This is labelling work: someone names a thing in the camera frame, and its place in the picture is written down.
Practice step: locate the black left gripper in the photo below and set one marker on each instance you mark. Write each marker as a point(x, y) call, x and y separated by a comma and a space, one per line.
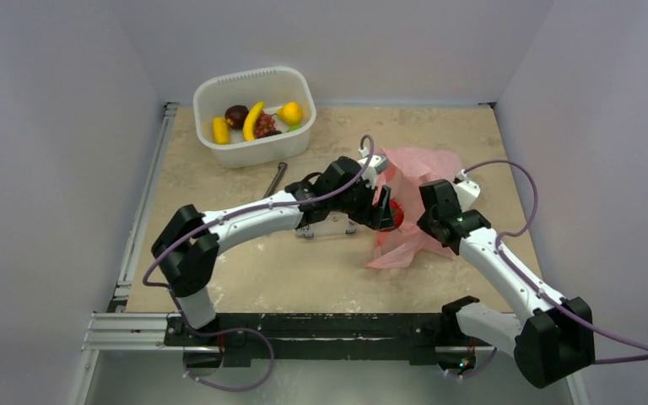
point(373, 217)

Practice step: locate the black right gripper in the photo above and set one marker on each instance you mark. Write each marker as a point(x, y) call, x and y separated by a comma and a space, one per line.
point(429, 220)

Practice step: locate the bright red fake fruit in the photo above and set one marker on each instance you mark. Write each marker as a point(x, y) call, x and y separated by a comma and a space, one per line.
point(397, 213)

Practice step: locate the pink plastic bag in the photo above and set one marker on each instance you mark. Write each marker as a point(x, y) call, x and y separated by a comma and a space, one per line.
point(408, 169)

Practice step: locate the dark plum fake fruit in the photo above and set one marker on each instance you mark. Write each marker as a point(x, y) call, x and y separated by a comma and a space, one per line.
point(270, 133)

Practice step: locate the red fake strawberries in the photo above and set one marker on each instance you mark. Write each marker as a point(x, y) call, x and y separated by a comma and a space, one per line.
point(264, 125)

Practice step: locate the yellow fake banana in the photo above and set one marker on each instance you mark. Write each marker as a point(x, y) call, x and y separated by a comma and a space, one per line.
point(220, 131)
point(248, 128)

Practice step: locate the dark red fake apple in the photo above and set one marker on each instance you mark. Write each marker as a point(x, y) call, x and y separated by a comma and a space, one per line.
point(235, 116)

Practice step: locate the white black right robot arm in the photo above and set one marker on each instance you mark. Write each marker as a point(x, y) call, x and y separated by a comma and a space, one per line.
point(541, 332)

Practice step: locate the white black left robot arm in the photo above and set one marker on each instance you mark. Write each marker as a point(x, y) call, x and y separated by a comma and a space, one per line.
point(187, 249)

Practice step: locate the yellow fake lemon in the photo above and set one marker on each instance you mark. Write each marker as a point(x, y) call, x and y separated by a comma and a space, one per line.
point(291, 113)

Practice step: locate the clear plastic screw organizer box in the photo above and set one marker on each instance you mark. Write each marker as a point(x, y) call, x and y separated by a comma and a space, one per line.
point(334, 224)

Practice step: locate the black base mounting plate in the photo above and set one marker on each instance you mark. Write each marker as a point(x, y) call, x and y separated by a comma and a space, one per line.
point(239, 338)

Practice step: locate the white plastic basin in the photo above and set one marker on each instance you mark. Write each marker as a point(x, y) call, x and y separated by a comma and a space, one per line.
point(275, 86)

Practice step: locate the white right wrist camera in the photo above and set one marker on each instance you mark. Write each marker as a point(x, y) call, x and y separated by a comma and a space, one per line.
point(467, 190)

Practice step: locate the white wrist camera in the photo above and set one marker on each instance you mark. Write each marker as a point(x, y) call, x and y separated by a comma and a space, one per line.
point(467, 190)
point(373, 166)

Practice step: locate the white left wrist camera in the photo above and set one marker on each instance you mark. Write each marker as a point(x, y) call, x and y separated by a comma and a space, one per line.
point(373, 166)

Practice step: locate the dark metal T-handle tool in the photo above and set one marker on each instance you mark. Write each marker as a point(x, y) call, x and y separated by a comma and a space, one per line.
point(272, 187)

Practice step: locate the aluminium extrusion frame rail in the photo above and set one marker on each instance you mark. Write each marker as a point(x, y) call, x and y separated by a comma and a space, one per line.
point(177, 170)

